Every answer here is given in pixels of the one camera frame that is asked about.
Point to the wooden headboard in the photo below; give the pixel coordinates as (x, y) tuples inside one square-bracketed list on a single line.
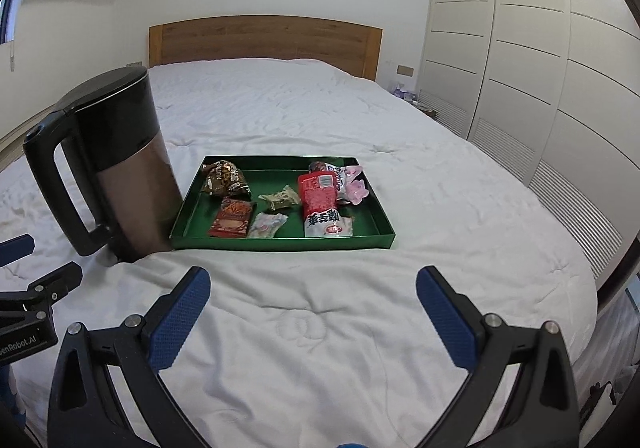
[(265, 41)]

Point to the red and white snack packet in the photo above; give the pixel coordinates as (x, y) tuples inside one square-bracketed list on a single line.
[(320, 198)]

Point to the brown oat snack packet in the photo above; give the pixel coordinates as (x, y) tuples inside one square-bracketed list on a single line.
[(225, 178)]

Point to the silver blue chip bag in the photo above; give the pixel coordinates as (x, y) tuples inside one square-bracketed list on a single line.
[(336, 173)]

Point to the white wardrobe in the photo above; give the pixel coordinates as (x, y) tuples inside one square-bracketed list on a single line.
[(525, 53)]

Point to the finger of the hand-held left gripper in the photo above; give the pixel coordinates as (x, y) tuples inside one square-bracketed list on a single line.
[(17, 249), (57, 283)]

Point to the window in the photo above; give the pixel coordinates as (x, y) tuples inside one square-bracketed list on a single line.
[(7, 3)]

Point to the dark red jerky packet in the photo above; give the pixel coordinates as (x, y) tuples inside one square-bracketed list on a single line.
[(231, 220)]

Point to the pink character-shaped snack packet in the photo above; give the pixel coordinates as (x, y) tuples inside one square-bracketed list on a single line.
[(356, 188)]

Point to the small green pastry packet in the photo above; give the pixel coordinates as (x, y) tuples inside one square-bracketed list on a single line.
[(280, 199)]

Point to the black and brown electric kettle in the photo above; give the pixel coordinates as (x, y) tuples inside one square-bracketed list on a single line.
[(130, 178)]

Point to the pastel pink striped snack packet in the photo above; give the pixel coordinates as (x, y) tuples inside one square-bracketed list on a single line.
[(265, 224)]

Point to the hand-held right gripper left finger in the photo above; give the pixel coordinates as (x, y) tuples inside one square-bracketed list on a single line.
[(182, 318)]

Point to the green tray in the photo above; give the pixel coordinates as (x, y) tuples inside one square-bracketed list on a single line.
[(370, 223)]

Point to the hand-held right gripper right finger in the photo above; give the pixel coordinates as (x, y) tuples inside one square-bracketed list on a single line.
[(445, 318)]

